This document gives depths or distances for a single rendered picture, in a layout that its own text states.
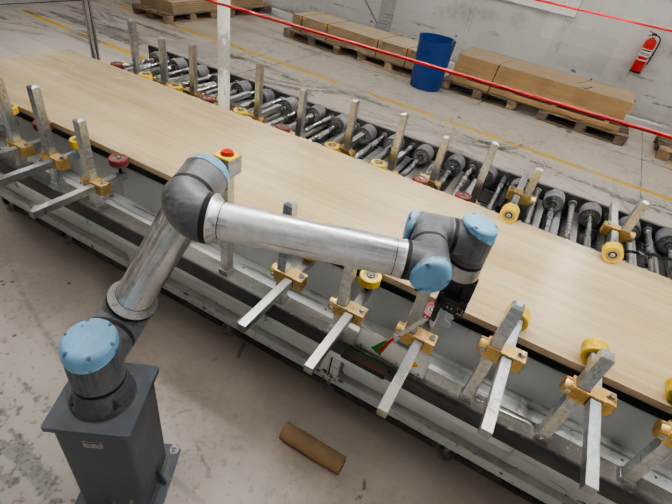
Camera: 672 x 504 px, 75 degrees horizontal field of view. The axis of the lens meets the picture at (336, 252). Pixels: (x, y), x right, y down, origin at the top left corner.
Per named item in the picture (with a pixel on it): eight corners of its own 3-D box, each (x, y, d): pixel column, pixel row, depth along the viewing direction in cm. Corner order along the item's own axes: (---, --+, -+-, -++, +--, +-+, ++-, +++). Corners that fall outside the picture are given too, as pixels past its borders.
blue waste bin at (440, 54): (435, 96, 640) (451, 43, 595) (400, 85, 658) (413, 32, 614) (449, 89, 682) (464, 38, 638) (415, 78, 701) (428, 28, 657)
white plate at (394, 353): (422, 380, 149) (430, 361, 143) (355, 344, 157) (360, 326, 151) (422, 378, 150) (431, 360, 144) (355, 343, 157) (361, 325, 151)
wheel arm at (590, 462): (593, 497, 102) (601, 490, 100) (577, 488, 103) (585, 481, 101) (599, 356, 139) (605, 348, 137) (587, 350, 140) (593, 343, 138)
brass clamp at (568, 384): (607, 419, 121) (617, 409, 118) (557, 395, 125) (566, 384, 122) (607, 402, 126) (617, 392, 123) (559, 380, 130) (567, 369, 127)
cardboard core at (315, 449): (339, 469, 183) (280, 432, 192) (336, 478, 188) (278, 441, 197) (348, 453, 189) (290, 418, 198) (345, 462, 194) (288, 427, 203)
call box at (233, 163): (228, 181, 146) (228, 160, 141) (212, 174, 148) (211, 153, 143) (241, 174, 151) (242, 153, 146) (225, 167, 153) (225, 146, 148)
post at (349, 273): (336, 343, 163) (360, 241, 134) (328, 339, 164) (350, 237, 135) (340, 337, 166) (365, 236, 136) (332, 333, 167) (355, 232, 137)
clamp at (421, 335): (429, 356, 142) (434, 346, 139) (392, 337, 146) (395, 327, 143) (434, 345, 147) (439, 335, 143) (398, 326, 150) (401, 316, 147)
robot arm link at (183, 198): (137, 196, 89) (462, 265, 90) (163, 169, 99) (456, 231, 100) (143, 242, 96) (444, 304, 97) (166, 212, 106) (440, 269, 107)
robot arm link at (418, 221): (410, 225, 100) (463, 236, 100) (409, 200, 109) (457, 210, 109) (400, 257, 106) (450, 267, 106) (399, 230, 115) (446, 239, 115)
